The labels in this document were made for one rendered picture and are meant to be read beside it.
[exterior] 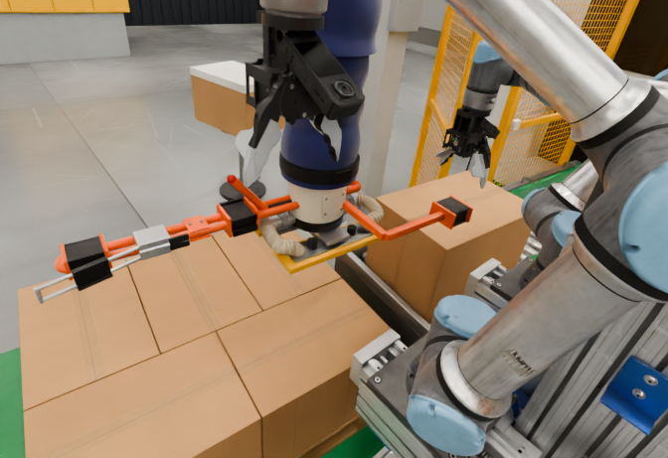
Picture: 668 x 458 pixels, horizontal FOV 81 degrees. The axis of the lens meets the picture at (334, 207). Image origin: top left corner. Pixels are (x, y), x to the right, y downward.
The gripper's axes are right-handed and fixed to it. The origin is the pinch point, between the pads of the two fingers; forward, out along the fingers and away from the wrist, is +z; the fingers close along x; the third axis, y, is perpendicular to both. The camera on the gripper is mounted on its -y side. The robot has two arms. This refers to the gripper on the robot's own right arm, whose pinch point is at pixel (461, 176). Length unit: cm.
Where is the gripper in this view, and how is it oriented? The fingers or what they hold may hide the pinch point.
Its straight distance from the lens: 115.5
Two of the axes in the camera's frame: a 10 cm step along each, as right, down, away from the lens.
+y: -8.2, 2.5, -5.1
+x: 5.6, 4.8, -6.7
